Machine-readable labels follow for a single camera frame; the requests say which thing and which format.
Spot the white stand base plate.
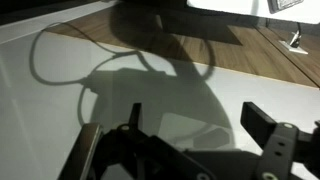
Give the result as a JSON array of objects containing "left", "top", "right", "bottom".
[{"left": 278, "top": 21, "right": 310, "bottom": 56}]

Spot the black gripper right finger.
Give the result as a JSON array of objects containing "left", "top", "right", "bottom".
[{"left": 239, "top": 101, "right": 320, "bottom": 180}]

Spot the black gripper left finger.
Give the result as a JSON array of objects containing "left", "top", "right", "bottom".
[{"left": 89, "top": 102, "right": 218, "bottom": 180}]

